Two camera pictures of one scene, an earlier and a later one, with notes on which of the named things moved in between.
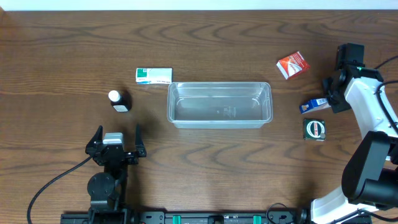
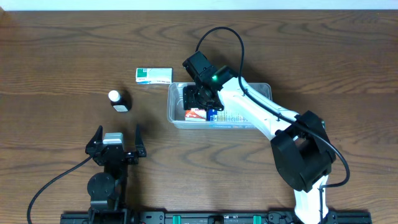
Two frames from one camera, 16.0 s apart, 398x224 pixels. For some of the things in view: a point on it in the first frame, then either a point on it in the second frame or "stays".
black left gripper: x=115 y=152 stays
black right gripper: x=334 y=94 to x=193 y=98
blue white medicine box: x=314 y=105 to x=217 y=115
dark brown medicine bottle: x=121 y=101 stays
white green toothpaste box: x=153 y=75 stays
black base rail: x=272 y=217 stays
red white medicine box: x=293 y=65 to x=195 y=114
